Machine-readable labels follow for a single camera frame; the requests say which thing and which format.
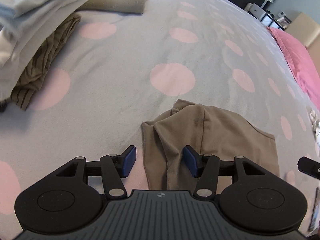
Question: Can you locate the brown t-shirt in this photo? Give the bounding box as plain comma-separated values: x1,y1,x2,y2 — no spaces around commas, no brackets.
142,100,280,192

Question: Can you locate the white crumpled cloth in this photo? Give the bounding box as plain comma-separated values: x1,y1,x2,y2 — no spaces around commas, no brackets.
307,107,320,145

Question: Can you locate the light folded sheets stack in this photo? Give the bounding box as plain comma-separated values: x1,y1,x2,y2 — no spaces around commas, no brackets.
1,0,88,100

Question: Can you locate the brown striped folded garment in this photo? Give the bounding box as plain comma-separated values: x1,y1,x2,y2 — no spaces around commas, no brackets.
9,12,81,110

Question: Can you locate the white bedside shelf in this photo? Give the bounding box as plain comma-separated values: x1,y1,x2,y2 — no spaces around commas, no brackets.
244,3,292,30

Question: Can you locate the beige padded headboard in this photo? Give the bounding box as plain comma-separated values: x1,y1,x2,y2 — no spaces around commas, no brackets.
285,12,320,57

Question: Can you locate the grey pink-dotted bed cover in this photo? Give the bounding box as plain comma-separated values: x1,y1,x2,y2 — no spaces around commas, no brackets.
1,0,319,239

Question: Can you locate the pink pillow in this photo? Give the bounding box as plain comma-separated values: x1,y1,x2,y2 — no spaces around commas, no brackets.
266,27,319,109

